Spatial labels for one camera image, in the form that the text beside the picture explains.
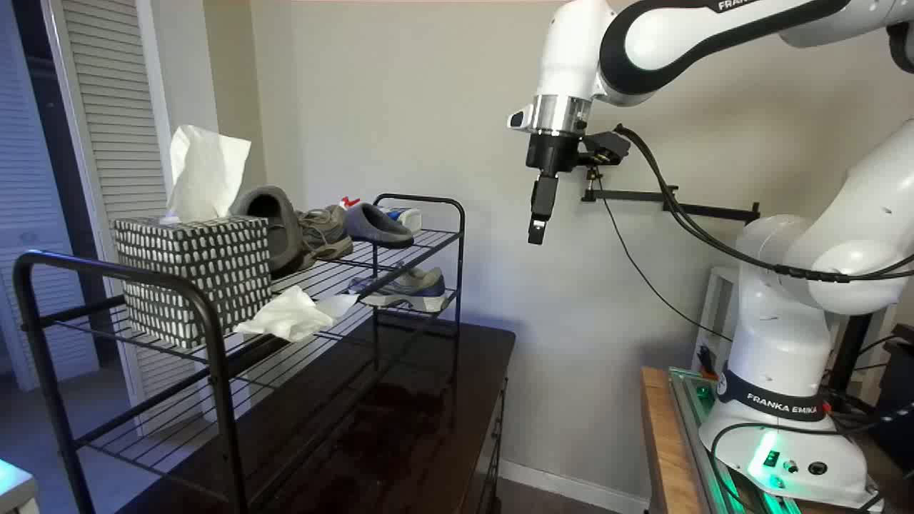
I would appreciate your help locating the dark wooden dresser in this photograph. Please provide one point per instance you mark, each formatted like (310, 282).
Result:
(409, 418)

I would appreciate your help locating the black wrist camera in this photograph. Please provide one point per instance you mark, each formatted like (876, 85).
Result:
(603, 146)

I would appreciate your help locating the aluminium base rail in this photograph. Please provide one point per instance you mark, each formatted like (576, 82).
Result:
(709, 475)

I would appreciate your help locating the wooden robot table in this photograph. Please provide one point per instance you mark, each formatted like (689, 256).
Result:
(667, 448)

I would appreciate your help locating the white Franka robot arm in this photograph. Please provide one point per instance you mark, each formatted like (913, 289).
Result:
(790, 325)

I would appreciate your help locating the white blue sneaker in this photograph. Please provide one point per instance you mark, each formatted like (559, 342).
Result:
(415, 284)

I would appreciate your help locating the crumpled white tissue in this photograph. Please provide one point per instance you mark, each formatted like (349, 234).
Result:
(286, 316)

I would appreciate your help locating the grey house slipper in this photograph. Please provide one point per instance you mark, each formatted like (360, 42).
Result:
(272, 218)
(375, 228)

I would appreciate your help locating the black white patterned tissue box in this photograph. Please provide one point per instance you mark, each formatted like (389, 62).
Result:
(196, 275)

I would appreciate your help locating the white louvered closet door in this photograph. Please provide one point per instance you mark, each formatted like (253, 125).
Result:
(115, 115)

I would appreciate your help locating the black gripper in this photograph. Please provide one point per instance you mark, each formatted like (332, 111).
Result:
(552, 152)

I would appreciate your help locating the beige laced sneaker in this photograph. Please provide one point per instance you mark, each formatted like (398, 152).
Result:
(326, 229)

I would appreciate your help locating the black equipment box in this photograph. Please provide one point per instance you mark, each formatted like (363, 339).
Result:
(895, 396)

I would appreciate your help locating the white tissue in box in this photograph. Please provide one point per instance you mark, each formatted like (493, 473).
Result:
(203, 175)

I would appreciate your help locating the black camera on boom stand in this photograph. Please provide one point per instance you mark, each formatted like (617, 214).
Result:
(667, 202)

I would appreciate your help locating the white framed panel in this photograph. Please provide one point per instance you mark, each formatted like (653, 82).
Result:
(712, 316)

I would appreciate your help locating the black metal shoe rack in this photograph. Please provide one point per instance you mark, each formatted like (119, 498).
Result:
(216, 334)

